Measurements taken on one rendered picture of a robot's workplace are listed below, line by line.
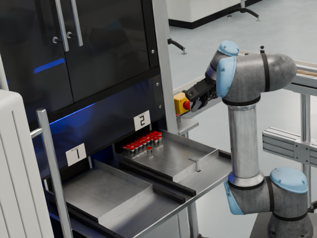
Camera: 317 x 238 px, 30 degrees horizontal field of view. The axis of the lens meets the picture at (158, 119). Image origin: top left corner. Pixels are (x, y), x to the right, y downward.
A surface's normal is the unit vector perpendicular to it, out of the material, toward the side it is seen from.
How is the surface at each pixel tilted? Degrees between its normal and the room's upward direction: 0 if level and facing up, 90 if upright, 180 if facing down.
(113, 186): 0
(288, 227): 72
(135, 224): 0
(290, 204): 92
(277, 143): 90
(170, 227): 90
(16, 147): 90
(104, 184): 0
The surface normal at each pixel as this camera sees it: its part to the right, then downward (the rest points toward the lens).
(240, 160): -0.46, 0.43
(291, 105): -0.11, -0.90
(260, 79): 0.01, 0.34
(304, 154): -0.70, 0.37
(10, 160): 0.80, 0.16
